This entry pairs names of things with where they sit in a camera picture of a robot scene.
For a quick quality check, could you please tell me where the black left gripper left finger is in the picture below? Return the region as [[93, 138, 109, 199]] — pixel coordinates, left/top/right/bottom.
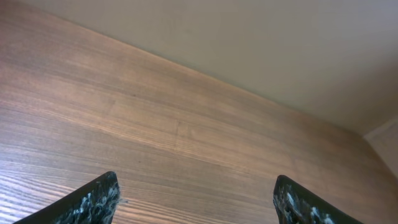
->
[[15, 171, 121, 224]]

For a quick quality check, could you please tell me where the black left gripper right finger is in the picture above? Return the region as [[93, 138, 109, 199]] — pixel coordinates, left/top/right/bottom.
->
[[273, 175, 361, 224]]

